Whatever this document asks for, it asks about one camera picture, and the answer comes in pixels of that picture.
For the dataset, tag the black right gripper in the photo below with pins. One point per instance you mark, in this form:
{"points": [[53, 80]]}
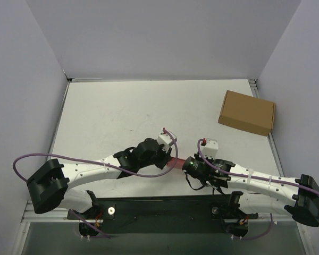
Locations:
{"points": [[190, 164]]}

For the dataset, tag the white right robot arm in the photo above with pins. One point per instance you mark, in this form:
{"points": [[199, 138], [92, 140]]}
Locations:
{"points": [[263, 193]]}

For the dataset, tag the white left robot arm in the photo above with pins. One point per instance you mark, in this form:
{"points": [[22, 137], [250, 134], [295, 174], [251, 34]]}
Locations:
{"points": [[53, 184]]}

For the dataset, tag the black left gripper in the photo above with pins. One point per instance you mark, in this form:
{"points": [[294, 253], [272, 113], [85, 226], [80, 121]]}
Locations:
{"points": [[164, 158]]}

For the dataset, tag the pink paper box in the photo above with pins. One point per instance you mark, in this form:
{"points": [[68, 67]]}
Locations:
{"points": [[176, 163]]}

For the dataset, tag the brown cardboard box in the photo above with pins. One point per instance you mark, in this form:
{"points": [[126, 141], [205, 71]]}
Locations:
{"points": [[247, 113]]}

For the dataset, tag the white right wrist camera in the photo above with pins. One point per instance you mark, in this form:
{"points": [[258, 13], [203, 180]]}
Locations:
{"points": [[209, 148]]}

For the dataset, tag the aluminium frame rail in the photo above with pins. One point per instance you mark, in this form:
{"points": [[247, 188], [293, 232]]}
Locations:
{"points": [[55, 216]]}

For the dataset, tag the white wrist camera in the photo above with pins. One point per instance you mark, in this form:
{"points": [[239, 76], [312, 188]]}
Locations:
{"points": [[166, 140], [209, 148]]}

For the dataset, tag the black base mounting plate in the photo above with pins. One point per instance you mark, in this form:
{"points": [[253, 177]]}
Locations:
{"points": [[190, 214]]}

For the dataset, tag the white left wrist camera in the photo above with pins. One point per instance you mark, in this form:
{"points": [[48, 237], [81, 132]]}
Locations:
{"points": [[166, 140]]}

